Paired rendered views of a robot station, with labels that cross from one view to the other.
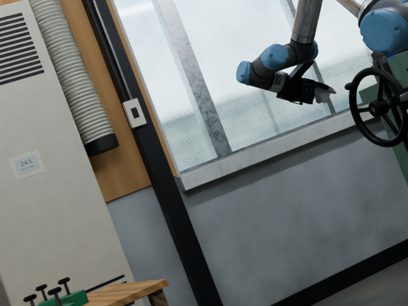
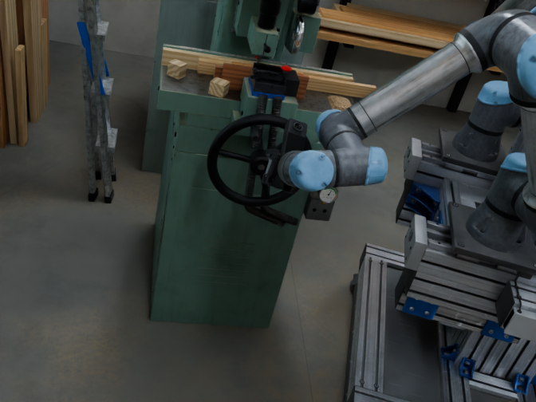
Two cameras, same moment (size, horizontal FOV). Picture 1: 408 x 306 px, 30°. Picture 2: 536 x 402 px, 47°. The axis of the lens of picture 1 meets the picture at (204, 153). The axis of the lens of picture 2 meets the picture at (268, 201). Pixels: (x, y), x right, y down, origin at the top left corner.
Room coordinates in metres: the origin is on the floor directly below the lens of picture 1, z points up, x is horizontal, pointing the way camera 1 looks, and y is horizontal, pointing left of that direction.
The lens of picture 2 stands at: (2.31, 0.78, 1.63)
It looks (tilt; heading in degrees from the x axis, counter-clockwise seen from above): 33 degrees down; 282
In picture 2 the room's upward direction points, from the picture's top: 14 degrees clockwise
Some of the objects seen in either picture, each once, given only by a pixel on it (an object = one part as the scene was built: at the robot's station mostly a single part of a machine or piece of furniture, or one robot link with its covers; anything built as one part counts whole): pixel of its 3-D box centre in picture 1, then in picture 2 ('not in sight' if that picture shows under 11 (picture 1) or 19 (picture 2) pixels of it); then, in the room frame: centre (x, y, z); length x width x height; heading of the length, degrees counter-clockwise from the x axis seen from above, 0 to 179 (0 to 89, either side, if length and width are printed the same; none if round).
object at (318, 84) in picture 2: not in sight; (289, 79); (2.72, -0.98, 0.92); 0.57 x 0.02 x 0.04; 27
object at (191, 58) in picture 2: not in sight; (259, 71); (2.81, -0.95, 0.92); 0.60 x 0.02 x 0.05; 27
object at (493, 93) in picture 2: not in sight; (497, 104); (2.09, -1.18, 0.98); 0.13 x 0.12 x 0.14; 24
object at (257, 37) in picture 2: not in sight; (262, 38); (2.82, -0.95, 1.03); 0.14 x 0.07 x 0.09; 117
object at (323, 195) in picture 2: not in sight; (326, 194); (2.49, -0.86, 0.65); 0.06 x 0.04 x 0.08; 27
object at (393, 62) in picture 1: (400, 67); (267, 104); (2.71, -0.76, 0.91); 0.15 x 0.14 x 0.09; 27
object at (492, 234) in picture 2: not in sight; (502, 218); (2.02, -0.69, 0.87); 0.15 x 0.15 x 0.10
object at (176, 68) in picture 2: not in sight; (177, 68); (3.00, -0.77, 0.92); 0.04 x 0.04 x 0.04; 84
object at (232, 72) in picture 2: not in sight; (264, 81); (2.76, -0.86, 0.94); 0.26 x 0.01 x 0.07; 27
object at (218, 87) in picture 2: not in sight; (218, 87); (2.86, -0.75, 0.92); 0.04 x 0.04 x 0.04; 1
